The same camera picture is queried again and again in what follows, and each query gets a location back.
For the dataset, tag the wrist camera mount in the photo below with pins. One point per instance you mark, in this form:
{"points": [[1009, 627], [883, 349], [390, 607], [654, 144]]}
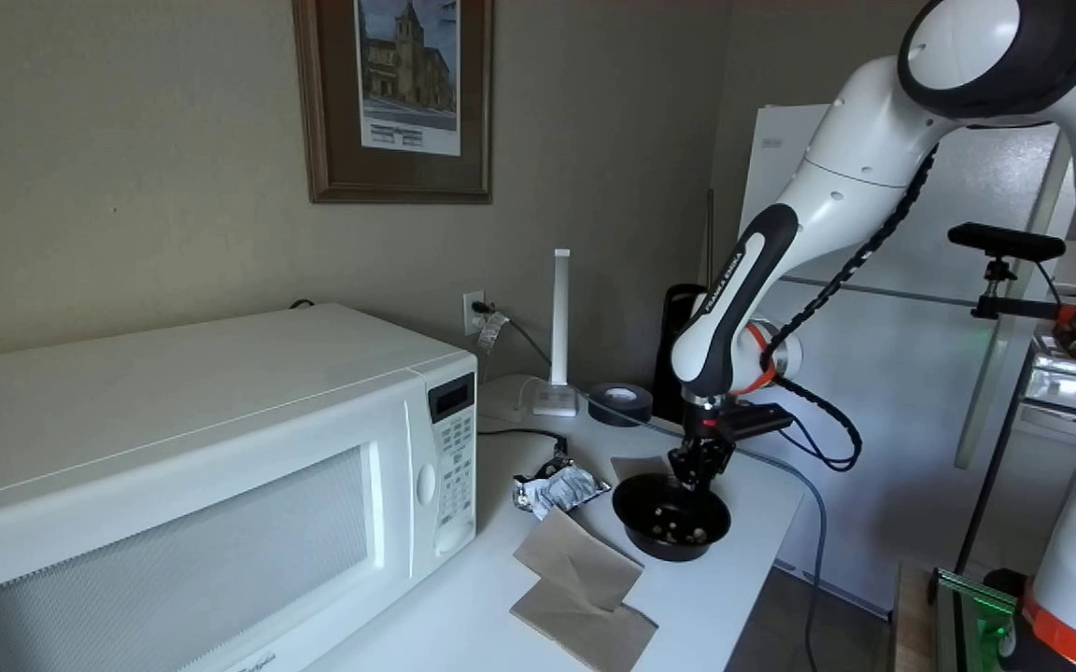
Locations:
{"points": [[751, 420]]}

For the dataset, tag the silver foil snack wrapper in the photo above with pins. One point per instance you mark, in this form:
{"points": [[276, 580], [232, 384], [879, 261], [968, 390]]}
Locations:
{"points": [[558, 486]]}

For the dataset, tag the wall outlet with plug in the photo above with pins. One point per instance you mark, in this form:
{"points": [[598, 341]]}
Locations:
{"points": [[478, 317]]}

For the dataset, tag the white refrigerator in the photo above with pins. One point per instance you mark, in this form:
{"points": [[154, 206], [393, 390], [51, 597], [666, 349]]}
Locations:
{"points": [[925, 453]]}

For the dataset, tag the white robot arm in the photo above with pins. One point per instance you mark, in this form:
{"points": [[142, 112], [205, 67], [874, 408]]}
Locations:
{"points": [[958, 63]]}

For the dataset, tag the brown paper under bowl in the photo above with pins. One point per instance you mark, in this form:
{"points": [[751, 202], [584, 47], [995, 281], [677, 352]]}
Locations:
{"points": [[638, 469]]}

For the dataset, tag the black bowl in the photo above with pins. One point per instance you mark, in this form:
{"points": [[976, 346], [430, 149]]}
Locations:
{"points": [[669, 519]]}

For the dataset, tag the camera on tripod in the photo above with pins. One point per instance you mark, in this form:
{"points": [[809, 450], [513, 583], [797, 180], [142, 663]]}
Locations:
{"points": [[1002, 247]]}

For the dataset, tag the black speaker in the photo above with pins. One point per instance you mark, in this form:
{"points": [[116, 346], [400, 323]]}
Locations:
{"points": [[675, 379]]}

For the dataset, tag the framed picture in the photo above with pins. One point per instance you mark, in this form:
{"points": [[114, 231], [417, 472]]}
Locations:
{"points": [[397, 98]]}

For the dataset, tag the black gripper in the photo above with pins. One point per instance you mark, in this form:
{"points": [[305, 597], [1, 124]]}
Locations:
{"points": [[702, 453]]}

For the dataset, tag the white microwave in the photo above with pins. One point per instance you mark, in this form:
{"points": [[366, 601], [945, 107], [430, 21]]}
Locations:
{"points": [[224, 496]]}

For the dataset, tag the brown paper napkin middle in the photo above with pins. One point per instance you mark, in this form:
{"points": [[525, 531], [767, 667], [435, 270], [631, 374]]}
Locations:
{"points": [[577, 562]]}

